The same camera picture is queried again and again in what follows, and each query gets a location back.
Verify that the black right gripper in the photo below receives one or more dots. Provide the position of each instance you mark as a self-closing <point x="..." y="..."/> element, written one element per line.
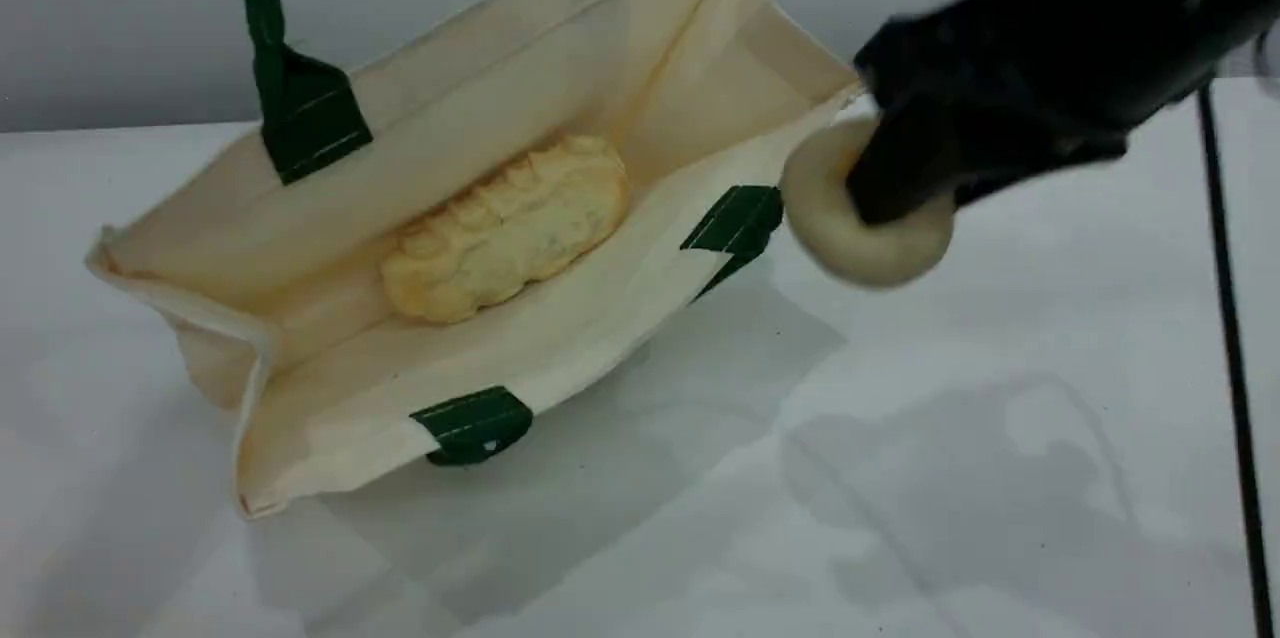
<point x="1050" y="48"/>

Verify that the long striped orange bread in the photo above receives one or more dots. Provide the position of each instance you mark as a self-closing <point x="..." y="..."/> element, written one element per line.
<point x="505" y="233"/>

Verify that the round egg yolk pastry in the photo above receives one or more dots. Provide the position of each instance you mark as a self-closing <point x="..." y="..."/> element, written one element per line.
<point x="865" y="256"/>

